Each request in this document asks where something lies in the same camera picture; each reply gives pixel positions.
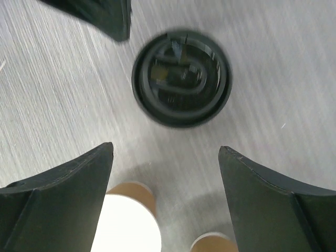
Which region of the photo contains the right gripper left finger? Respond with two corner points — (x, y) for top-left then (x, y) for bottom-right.
(1, 142), (113, 251)

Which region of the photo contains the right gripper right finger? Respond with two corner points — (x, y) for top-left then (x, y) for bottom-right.
(218, 146), (335, 251)

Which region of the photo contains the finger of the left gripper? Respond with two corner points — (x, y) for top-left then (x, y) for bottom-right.
(43, 0), (131, 41)

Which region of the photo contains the stack of paper cups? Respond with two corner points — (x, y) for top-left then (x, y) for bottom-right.
(190, 232), (238, 252)

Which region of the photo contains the black coffee cup lid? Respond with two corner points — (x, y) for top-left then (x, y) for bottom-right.
(131, 28), (233, 129)

